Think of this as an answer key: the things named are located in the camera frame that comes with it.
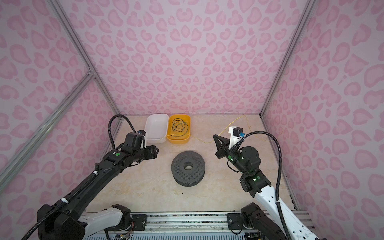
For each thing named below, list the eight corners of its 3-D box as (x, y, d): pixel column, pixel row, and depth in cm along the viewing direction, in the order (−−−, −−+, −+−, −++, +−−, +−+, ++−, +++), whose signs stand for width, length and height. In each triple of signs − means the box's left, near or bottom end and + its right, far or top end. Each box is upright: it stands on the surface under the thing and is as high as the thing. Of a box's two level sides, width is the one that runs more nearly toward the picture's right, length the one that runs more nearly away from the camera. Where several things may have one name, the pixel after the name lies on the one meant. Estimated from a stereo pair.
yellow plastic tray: (166, 143, 105) (164, 138, 101) (170, 119, 120) (169, 114, 115) (189, 143, 105) (189, 138, 100) (190, 119, 120) (190, 114, 115)
